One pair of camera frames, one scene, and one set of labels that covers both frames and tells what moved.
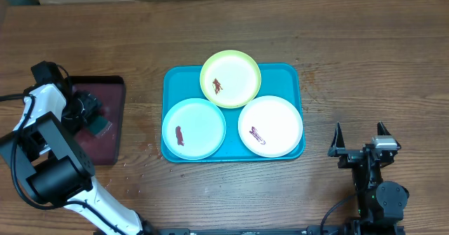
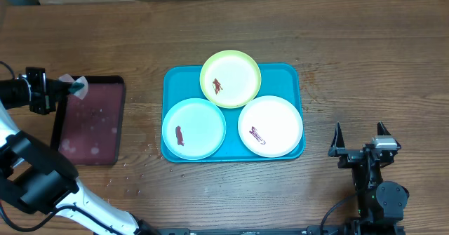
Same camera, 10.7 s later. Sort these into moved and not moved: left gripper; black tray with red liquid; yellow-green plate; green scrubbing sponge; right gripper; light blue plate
Moved: left gripper; green scrubbing sponge
Not moved: yellow-green plate; right gripper; light blue plate; black tray with red liquid
